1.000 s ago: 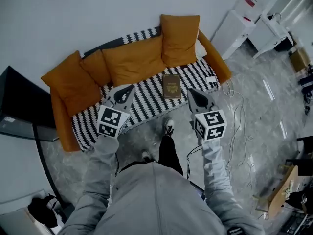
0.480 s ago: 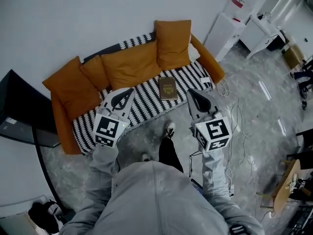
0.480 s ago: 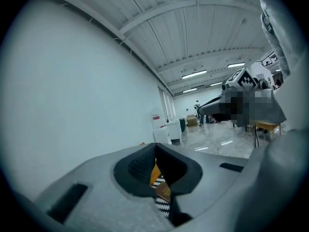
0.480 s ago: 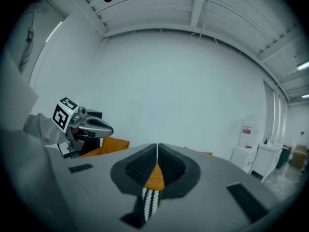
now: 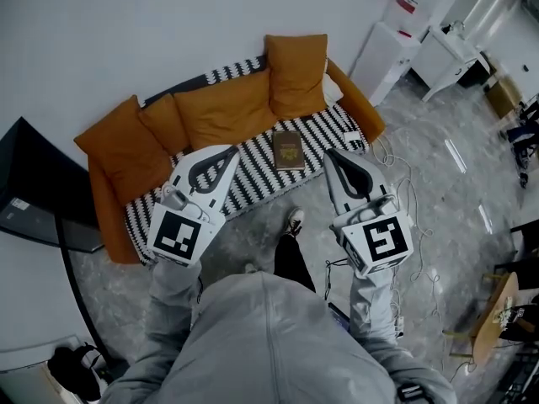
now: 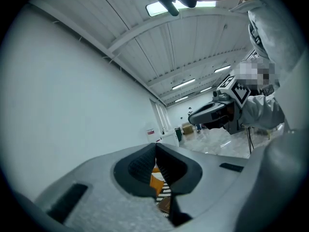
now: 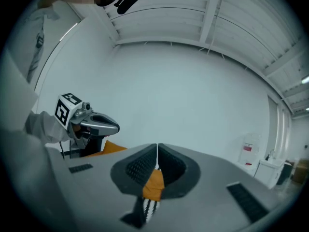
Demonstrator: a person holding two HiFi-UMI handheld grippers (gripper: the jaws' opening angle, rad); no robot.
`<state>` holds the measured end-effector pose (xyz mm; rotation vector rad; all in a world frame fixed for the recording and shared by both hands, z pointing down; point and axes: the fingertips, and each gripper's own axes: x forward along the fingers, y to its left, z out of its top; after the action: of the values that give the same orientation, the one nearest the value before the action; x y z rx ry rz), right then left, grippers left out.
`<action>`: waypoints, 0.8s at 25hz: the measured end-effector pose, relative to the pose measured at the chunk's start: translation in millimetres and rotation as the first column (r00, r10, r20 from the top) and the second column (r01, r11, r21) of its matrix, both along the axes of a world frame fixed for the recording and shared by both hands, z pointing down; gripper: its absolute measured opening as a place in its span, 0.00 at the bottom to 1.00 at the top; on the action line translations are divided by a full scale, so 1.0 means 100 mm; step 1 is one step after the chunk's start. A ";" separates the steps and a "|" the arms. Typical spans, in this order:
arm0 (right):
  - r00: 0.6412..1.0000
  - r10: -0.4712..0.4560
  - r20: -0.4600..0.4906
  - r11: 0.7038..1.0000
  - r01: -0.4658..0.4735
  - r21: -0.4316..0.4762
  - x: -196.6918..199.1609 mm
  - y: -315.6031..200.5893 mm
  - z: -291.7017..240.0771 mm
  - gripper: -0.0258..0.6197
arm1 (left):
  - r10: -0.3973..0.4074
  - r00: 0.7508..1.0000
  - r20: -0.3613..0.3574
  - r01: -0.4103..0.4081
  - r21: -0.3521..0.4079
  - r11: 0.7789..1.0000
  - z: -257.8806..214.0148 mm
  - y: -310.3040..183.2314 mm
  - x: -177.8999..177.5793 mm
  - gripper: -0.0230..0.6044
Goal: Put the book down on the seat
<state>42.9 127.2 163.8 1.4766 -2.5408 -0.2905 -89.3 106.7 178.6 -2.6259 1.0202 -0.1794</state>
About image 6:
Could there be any person's right forearm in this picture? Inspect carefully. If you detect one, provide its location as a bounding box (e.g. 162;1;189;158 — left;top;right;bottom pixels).
241;93;286;131

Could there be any cardboard box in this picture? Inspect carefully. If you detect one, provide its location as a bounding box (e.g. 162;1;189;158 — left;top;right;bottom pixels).
182;122;195;136

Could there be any grey gripper-mounted camera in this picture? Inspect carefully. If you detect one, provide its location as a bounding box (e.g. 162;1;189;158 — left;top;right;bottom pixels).
212;89;230;102

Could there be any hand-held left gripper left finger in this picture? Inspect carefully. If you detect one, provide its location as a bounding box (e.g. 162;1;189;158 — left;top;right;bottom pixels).
35;143;177;232

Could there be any black cable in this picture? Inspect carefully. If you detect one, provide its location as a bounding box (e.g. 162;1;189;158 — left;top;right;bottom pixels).
245;126;254;154

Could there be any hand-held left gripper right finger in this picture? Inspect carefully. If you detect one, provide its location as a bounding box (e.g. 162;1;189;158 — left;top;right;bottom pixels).
156;143;250;228

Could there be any large orange cushion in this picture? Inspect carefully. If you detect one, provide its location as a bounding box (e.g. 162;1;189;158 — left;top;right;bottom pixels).
149;167;165;195

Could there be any black head-worn camera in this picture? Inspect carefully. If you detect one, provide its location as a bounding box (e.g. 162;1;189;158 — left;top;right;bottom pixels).
155;0;198;17

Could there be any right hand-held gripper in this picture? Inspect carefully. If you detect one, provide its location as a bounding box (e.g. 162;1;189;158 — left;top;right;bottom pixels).
188;74;252;135

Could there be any white cabinet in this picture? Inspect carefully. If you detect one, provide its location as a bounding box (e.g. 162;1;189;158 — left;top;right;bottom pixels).
159;129;180;147

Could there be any white board with red label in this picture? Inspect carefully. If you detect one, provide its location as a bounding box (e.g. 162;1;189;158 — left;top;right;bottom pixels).
145;128;161;142

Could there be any white framed window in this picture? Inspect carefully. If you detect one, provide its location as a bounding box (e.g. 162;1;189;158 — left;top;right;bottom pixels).
149;98;172;130

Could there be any wooden chair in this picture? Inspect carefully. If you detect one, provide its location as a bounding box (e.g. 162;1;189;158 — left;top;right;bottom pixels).
251;126;283;140

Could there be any person's grey hoodie torso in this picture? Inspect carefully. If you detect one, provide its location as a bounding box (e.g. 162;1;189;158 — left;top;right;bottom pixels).
228;0;305;87

